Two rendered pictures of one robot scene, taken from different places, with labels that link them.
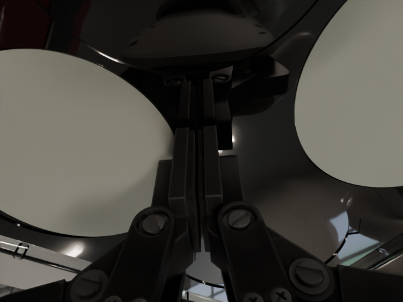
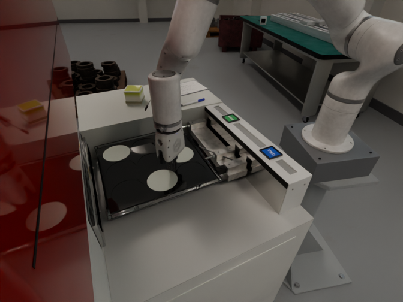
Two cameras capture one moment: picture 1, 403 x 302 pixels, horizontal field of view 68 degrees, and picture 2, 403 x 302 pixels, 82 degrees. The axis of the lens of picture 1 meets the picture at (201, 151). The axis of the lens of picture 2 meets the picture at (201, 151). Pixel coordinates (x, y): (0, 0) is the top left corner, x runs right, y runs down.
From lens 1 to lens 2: 0.80 m
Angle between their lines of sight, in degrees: 77
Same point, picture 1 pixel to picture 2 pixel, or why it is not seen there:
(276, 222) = (189, 168)
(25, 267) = (192, 257)
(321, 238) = (197, 165)
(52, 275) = (201, 253)
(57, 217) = (167, 186)
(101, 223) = (173, 183)
